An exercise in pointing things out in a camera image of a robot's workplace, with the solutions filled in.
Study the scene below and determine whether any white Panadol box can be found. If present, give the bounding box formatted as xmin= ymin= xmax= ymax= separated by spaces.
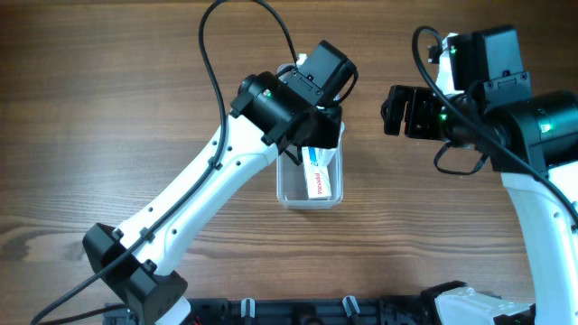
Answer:
xmin=301 ymin=146 xmax=336 ymax=200

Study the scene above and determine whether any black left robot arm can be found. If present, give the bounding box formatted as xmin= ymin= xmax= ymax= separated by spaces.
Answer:
xmin=82 ymin=41 xmax=359 ymax=324

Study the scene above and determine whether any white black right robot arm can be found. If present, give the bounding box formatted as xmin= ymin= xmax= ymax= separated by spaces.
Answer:
xmin=381 ymin=25 xmax=577 ymax=324

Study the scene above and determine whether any clear plastic container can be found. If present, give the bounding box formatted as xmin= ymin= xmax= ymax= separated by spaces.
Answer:
xmin=276 ymin=144 xmax=343 ymax=209

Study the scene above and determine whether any black left camera cable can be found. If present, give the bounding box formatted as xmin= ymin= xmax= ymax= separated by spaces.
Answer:
xmin=30 ymin=0 xmax=300 ymax=325

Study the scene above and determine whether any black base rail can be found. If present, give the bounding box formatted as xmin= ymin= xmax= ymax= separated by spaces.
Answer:
xmin=184 ymin=295 xmax=436 ymax=325

